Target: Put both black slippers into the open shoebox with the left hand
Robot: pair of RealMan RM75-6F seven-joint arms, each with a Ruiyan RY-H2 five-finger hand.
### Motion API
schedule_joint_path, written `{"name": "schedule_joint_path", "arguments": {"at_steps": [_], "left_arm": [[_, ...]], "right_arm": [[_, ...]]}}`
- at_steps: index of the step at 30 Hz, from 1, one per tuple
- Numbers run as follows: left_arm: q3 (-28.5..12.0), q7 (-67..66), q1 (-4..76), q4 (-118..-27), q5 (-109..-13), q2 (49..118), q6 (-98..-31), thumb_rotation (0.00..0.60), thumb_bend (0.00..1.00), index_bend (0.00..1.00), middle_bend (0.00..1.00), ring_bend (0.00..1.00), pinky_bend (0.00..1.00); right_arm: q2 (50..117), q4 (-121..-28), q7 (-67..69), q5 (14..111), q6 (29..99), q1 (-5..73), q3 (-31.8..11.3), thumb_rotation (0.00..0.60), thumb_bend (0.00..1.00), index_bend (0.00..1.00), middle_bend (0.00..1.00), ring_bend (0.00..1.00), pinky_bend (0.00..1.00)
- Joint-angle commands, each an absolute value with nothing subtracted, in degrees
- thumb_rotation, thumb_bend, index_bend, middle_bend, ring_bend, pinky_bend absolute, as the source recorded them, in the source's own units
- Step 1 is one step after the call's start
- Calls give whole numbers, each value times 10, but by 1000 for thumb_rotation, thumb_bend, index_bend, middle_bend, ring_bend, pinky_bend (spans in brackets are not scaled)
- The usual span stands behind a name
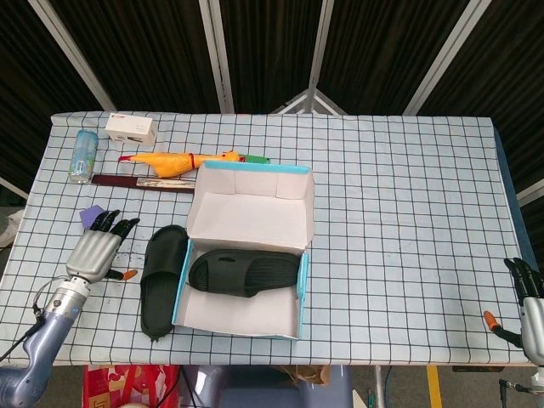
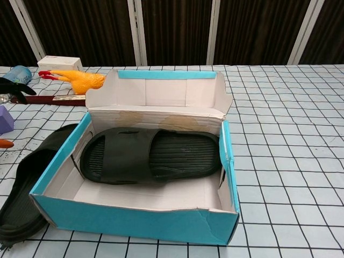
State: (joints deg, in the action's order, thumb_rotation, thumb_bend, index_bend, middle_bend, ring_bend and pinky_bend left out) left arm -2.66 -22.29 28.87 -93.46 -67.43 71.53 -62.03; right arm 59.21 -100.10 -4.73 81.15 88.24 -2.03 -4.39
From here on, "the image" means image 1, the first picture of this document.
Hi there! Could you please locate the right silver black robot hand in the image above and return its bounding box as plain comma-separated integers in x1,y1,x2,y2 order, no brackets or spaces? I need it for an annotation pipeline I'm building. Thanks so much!
483,257,544,366

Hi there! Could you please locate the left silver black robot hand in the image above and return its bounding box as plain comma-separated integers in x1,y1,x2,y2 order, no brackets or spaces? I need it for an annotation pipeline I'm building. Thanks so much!
65,208,141,285

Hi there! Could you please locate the black rubber slipper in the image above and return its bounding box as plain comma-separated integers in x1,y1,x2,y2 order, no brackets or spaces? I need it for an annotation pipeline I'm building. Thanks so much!
188,249,302,298
139,224,190,343

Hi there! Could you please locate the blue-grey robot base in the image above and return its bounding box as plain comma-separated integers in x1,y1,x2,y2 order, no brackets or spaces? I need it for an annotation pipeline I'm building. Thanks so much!
180,364,354,408

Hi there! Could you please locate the red patterned bag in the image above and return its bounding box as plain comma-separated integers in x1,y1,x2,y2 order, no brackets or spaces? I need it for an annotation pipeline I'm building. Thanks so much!
82,364,182,408

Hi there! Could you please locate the white small carton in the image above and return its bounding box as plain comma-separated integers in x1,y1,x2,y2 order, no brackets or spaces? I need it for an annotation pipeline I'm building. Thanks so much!
105,113,156,148

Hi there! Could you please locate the light blue shoe box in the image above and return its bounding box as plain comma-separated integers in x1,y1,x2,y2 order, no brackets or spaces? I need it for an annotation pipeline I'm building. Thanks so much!
171,160,316,340

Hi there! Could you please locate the purple foam cube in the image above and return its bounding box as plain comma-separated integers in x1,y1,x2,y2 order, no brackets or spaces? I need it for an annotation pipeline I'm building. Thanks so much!
79,206,107,233

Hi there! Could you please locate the dark red folded fan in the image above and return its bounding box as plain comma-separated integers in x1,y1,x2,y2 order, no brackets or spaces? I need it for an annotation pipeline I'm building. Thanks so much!
92,173,197,193

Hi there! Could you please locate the clear bottle blue label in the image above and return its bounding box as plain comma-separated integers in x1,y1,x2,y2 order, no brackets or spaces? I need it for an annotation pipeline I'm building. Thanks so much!
68,128,99,184

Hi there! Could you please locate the yellow rubber chicken toy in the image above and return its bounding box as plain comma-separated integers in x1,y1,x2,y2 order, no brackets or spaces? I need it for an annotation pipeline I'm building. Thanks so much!
117,150,247,179

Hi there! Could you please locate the grey metal pole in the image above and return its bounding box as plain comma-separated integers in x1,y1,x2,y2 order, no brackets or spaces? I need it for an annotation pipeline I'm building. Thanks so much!
372,365,386,408

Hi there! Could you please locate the light blue checkered tablecloth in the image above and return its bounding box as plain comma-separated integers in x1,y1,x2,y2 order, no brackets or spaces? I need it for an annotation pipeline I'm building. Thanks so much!
0,110,536,367

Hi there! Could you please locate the green flat packet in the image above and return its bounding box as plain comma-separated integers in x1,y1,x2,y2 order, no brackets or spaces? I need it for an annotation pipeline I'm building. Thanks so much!
237,153,272,166

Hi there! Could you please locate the brown paper bag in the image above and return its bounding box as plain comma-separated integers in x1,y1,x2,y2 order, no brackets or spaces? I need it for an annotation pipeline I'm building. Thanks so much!
278,364,332,387

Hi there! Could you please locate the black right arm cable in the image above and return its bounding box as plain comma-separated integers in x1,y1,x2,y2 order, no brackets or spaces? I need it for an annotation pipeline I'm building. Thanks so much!
499,379,535,394

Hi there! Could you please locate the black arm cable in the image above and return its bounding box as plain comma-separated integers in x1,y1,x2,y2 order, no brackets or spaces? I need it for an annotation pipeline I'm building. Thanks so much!
0,316,46,362
499,379,535,394

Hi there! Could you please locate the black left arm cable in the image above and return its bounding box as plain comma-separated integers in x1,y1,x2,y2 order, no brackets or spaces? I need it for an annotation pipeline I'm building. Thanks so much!
0,316,46,362

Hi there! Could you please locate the white partition frame post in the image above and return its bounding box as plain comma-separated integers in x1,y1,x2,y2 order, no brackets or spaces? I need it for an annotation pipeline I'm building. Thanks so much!
27,0,116,112
306,0,336,114
403,0,494,116
198,0,235,114

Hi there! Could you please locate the white triangular frame foot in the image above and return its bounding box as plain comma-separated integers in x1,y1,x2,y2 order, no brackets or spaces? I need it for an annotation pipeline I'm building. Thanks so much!
271,88,349,116

